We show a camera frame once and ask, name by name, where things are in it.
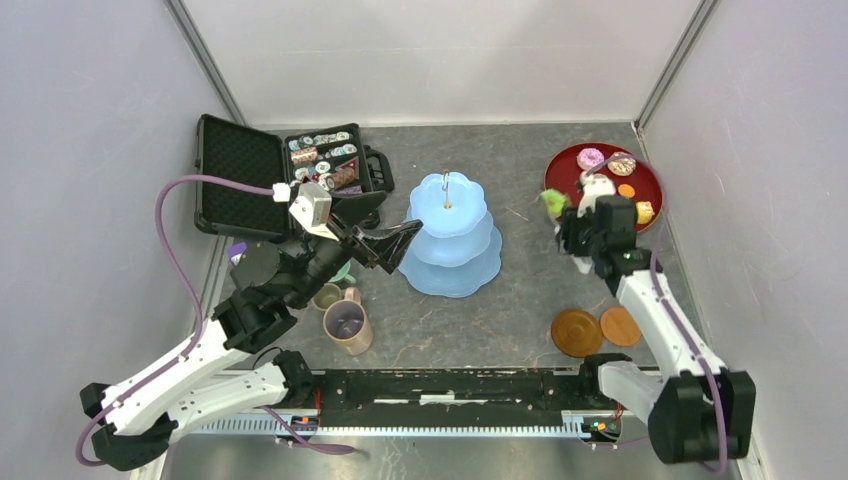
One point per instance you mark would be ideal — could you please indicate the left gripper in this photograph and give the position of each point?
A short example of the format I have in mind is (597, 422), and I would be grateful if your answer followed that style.
(387, 243)

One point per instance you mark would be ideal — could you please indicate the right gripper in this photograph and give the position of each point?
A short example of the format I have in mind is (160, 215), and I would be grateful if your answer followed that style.
(570, 223)

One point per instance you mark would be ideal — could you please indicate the green frosted donut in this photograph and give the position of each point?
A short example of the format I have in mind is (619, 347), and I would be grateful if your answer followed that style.
(554, 202)

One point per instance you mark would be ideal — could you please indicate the pink frosted donut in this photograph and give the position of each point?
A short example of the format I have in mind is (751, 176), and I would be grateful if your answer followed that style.
(589, 158)

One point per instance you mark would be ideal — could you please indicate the blue three-tier cake stand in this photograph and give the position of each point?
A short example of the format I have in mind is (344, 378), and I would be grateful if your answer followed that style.
(458, 249)

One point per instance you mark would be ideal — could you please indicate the metal tongs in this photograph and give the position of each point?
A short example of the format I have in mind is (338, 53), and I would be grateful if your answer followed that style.
(572, 236)

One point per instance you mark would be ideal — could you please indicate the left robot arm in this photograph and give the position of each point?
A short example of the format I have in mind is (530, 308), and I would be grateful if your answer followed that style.
(135, 421)

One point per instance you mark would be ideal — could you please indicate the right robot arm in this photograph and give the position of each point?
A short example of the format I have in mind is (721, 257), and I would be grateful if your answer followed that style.
(698, 409)

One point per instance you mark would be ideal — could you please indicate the yellow cupcake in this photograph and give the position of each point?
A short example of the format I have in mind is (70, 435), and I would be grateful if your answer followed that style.
(645, 212)

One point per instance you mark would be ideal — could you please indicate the small orange cookie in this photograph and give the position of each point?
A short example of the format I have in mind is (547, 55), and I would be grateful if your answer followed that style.
(626, 190)

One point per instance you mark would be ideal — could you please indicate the green teacup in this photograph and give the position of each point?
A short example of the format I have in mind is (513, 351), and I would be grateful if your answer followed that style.
(343, 275)

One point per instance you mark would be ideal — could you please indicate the red round tray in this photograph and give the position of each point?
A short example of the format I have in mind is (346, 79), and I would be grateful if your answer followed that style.
(562, 174)

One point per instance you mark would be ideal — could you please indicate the white sprinkled donut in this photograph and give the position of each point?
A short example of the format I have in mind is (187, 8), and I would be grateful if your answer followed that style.
(622, 164)

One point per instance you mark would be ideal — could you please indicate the black open case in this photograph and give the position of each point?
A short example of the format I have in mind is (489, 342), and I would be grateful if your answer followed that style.
(334, 157)

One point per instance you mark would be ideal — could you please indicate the small olive cup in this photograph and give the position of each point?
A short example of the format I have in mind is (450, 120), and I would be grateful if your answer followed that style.
(326, 296)

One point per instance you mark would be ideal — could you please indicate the light wooden coaster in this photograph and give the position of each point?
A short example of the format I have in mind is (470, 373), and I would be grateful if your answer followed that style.
(619, 327)

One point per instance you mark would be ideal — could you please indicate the pink mug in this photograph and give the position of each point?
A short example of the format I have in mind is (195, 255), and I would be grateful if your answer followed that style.
(347, 324)

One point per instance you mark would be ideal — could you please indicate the dark wooden coaster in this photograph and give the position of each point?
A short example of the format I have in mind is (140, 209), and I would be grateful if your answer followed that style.
(576, 333)

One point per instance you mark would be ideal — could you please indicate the purple box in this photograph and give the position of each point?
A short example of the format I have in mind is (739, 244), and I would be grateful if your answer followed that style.
(235, 252)

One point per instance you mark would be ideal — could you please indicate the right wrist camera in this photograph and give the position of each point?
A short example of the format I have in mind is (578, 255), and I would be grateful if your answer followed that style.
(593, 186)

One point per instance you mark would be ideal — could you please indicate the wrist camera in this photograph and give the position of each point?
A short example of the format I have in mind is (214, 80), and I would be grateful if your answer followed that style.
(310, 206)
(593, 186)

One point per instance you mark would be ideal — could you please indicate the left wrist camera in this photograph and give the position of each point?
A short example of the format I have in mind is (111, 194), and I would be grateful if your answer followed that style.
(310, 206)

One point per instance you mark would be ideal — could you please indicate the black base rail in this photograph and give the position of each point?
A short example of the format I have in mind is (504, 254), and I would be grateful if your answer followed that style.
(459, 402)

